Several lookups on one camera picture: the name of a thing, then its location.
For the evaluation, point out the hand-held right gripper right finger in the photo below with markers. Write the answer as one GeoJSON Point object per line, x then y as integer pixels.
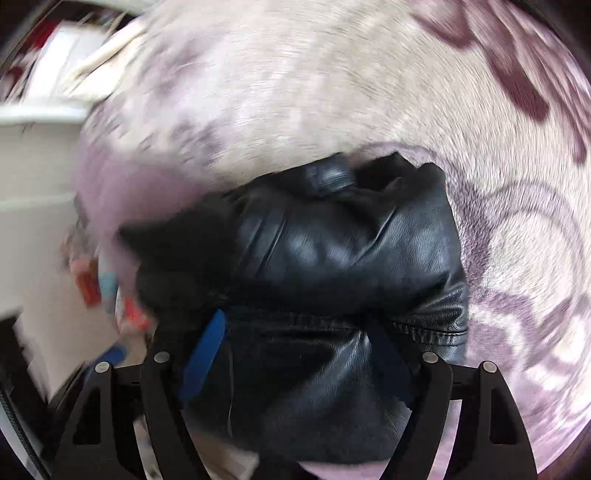
{"type": "Point", "coordinates": [392, 369]}

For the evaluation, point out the floral bed blanket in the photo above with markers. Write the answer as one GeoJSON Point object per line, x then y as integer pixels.
{"type": "Point", "coordinates": [323, 83]}

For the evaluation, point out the black leather jacket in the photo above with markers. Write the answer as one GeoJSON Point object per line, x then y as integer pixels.
{"type": "Point", "coordinates": [323, 258]}

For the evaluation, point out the colourful clutter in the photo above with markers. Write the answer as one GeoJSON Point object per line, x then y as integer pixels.
{"type": "Point", "coordinates": [106, 281]}

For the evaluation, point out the white drawer cabinet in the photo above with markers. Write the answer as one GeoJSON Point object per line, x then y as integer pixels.
{"type": "Point", "coordinates": [37, 184]}

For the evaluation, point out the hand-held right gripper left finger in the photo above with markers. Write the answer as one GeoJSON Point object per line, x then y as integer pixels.
{"type": "Point", "coordinates": [205, 355]}

